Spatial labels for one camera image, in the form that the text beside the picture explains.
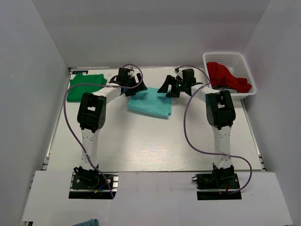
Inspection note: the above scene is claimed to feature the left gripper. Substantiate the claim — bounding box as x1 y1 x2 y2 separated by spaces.
125 73 146 97

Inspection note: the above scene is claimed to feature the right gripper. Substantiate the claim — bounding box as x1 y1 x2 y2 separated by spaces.
158 75 187 98

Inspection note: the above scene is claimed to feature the teal t-shirt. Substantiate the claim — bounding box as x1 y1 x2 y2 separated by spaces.
127 88 172 119

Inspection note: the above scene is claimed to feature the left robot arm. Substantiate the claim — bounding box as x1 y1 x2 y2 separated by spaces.
74 67 147 188

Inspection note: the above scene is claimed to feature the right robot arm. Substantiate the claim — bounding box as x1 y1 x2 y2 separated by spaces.
157 68 236 188

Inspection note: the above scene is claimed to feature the red t-shirt in basket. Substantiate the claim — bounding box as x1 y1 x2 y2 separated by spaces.
206 62 252 93

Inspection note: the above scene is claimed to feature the blue label sticker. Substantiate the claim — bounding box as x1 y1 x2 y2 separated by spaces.
72 70 88 74

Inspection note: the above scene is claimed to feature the grey garment in basket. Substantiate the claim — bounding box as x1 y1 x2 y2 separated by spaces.
212 86 238 94

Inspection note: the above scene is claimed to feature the folded green t-shirt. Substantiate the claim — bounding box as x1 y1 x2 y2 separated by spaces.
66 73 107 103

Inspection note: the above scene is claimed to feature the white plastic basket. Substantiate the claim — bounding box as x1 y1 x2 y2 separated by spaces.
203 52 257 100

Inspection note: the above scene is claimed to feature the dark teal cloth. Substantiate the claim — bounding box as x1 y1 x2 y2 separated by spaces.
73 218 100 226

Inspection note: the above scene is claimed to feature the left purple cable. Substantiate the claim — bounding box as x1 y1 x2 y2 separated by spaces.
63 63 143 198

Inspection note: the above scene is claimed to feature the purple cable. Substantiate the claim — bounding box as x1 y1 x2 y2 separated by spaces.
174 65 253 195
63 63 143 198

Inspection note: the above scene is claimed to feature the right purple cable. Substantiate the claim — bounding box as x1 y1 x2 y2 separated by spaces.
174 65 253 195

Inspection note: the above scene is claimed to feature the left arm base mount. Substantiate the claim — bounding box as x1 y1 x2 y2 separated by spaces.
69 172 119 200

